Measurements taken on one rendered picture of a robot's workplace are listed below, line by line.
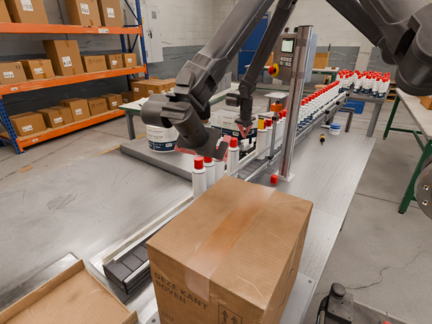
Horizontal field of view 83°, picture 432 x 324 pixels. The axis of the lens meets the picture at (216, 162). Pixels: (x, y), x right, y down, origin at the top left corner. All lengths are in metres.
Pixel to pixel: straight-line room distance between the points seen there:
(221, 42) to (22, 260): 0.88
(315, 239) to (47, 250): 0.91
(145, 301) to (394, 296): 1.66
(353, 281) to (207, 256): 1.65
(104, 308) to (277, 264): 0.50
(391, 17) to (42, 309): 0.99
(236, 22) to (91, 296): 0.78
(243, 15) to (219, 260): 0.48
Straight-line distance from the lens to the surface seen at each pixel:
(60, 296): 0.86
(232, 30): 0.57
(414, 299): 2.14
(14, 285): 0.97
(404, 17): 0.53
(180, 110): 0.50
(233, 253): 0.46
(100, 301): 0.81
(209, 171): 0.90
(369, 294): 2.02
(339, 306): 1.51
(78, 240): 1.01
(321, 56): 6.60
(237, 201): 0.58
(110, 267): 0.81
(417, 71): 0.50
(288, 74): 1.13
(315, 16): 8.79
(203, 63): 0.54
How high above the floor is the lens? 1.46
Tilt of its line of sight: 27 degrees down
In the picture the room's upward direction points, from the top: straight up
